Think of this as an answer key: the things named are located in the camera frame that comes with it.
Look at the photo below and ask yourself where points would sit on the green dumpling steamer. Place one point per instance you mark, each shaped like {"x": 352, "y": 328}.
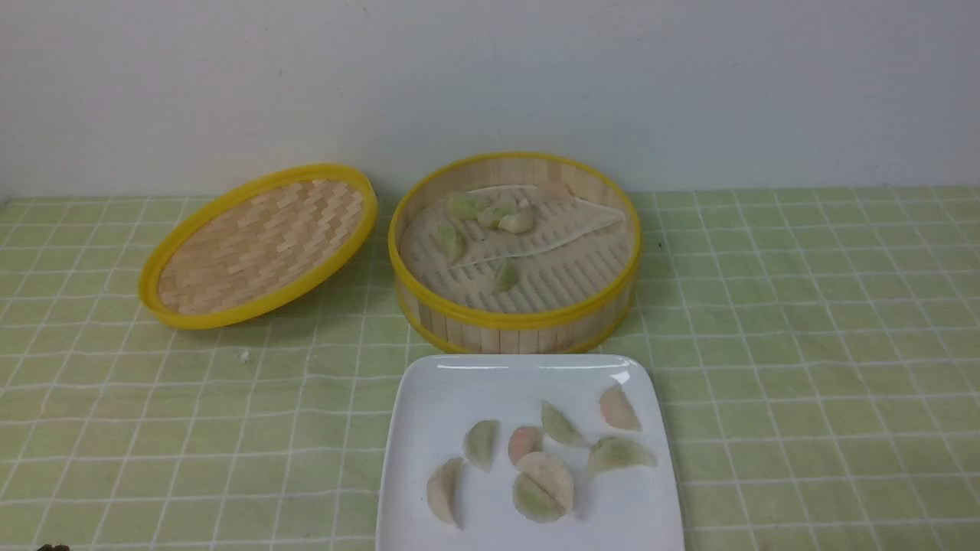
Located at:
{"x": 450, "y": 241}
{"x": 506, "y": 276}
{"x": 466, "y": 206}

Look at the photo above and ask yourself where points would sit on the white square plate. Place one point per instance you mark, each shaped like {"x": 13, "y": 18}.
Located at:
{"x": 442, "y": 397}

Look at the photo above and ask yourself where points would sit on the green dumpling centre back plate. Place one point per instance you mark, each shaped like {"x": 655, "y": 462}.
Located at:
{"x": 559, "y": 428}

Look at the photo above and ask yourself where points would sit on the green dumpling plate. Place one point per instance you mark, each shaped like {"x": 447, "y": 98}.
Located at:
{"x": 533, "y": 502}
{"x": 559, "y": 428}
{"x": 479, "y": 444}

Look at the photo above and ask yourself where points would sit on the green dumpling left centre plate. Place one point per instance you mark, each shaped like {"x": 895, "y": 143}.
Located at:
{"x": 479, "y": 444}

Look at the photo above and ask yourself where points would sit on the small pink dumpling on plate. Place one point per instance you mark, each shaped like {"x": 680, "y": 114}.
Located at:
{"x": 524, "y": 440}

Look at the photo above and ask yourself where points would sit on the pink dumpling at plate back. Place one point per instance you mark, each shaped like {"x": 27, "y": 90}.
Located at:
{"x": 617, "y": 410}

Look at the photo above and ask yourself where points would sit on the green dumpling right on plate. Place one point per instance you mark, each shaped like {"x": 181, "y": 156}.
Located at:
{"x": 615, "y": 452}

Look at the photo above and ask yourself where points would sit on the beige dumpling left front plate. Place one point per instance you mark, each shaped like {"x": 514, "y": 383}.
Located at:
{"x": 441, "y": 491}

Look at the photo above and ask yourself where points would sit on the green dumpling front plate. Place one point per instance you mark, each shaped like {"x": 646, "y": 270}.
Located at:
{"x": 533, "y": 502}

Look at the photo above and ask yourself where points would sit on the green dumpling steamer front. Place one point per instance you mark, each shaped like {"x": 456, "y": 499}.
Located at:
{"x": 506, "y": 276}

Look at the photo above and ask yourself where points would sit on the yellow rimmed bamboo steamer basket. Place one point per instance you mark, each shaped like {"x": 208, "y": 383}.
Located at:
{"x": 458, "y": 329}

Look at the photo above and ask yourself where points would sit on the white steamer paper liner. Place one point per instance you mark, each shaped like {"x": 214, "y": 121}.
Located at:
{"x": 574, "y": 251}

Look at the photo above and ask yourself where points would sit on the yellow rimmed bamboo steamer lid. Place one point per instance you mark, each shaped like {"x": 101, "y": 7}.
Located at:
{"x": 259, "y": 247}

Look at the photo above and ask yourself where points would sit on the green checkered tablecloth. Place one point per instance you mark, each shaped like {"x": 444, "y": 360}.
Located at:
{"x": 815, "y": 354}

